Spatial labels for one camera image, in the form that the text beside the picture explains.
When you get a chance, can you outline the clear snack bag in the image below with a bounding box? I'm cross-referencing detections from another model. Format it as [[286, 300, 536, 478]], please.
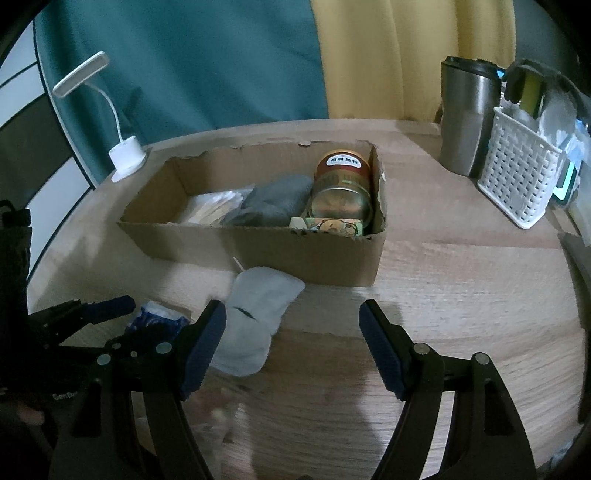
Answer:
[[189, 364, 257, 480]]

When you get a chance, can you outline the clear plastic bag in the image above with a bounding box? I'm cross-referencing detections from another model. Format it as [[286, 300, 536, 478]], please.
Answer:
[[538, 90, 591, 185]]

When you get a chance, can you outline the stainless steel tumbler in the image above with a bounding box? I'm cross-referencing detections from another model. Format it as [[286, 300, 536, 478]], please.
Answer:
[[438, 56, 506, 178]]

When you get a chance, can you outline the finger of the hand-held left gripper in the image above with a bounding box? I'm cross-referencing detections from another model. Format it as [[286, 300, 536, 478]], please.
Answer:
[[104, 323, 195, 357], [28, 295, 136, 334]]

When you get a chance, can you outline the white plastic basket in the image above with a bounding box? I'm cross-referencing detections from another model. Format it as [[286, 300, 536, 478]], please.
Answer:
[[477, 107, 564, 230]]

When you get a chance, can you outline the yellow curtain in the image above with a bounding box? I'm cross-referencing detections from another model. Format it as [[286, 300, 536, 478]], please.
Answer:
[[314, 0, 515, 124]]

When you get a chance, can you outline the grey cloth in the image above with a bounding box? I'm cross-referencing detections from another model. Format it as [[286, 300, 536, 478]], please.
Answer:
[[503, 59, 585, 109]]

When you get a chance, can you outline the cartoon print tissue pack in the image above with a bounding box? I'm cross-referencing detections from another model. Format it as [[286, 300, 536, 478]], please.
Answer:
[[289, 216, 365, 237]]

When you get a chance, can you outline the cardboard box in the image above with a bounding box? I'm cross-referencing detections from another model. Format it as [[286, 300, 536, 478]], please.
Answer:
[[116, 141, 389, 287]]

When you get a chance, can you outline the dark flat device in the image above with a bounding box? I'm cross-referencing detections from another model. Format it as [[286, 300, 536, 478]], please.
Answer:
[[558, 232, 587, 287]]

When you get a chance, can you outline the yellow sponge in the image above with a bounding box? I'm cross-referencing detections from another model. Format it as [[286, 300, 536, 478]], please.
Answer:
[[519, 74, 546, 116]]

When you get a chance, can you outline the dark grey sock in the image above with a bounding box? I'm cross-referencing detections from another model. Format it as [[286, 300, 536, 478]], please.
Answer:
[[222, 174, 315, 228]]

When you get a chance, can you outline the pack of cotton swabs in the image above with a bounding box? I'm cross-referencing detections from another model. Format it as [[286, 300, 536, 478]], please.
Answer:
[[178, 189, 254, 227]]

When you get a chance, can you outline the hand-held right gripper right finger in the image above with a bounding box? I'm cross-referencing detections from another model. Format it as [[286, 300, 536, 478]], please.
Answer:
[[359, 299, 539, 480]]

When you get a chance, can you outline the teal curtain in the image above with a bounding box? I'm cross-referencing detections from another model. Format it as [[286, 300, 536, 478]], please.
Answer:
[[34, 0, 331, 185]]

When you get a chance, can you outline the blue and white packet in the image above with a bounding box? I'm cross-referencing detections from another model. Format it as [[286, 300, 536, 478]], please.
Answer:
[[127, 301, 192, 337]]

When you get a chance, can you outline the red and gold tin can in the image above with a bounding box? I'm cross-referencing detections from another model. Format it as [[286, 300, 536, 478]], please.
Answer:
[[307, 150, 374, 236]]

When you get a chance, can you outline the white desk lamp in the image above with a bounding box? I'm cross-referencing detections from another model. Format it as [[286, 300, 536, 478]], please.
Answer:
[[52, 52, 148, 183]]

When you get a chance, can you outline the white sock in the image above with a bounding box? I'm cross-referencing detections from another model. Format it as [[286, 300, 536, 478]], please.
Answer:
[[210, 266, 306, 376]]

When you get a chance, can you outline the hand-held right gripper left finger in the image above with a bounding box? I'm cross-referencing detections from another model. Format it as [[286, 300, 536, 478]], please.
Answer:
[[51, 299, 228, 480]]

